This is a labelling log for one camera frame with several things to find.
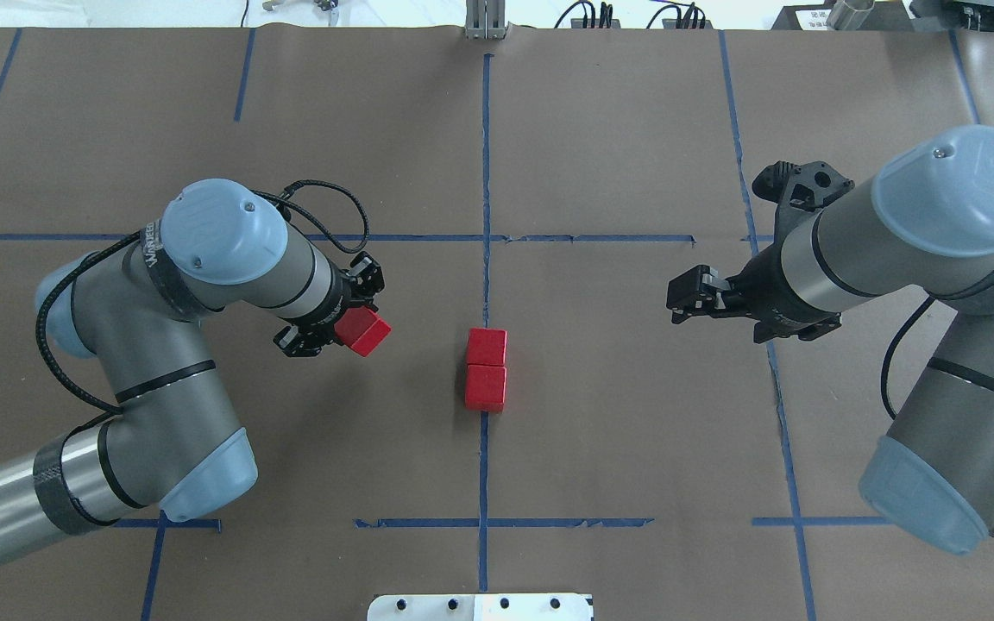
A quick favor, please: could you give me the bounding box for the metal cup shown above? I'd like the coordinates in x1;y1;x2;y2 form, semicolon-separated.
826;0;876;32

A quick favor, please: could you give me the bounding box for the aluminium frame post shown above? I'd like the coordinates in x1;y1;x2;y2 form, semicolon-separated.
464;0;508;40

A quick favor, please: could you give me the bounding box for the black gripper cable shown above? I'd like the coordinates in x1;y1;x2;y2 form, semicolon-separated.
880;295;938;422
35;179;370;415

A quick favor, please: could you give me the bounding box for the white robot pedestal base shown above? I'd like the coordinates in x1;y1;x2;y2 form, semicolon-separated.
367;593;595;620

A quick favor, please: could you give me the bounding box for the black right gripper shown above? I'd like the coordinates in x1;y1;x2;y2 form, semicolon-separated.
666;160;855;343

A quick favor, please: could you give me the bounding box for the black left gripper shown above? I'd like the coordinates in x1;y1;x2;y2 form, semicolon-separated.
273;252;384;357

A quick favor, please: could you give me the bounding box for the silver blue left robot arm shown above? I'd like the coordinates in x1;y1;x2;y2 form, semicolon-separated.
0;179;389;566

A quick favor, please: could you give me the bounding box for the red block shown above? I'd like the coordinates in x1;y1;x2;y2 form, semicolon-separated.
334;306;392;357
464;363;507;413
466;327;507;367

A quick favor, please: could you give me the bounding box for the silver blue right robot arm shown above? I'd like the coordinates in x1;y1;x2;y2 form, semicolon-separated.
665;123;994;555

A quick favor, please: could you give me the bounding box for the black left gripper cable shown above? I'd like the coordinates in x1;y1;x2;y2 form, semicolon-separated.
35;179;370;415

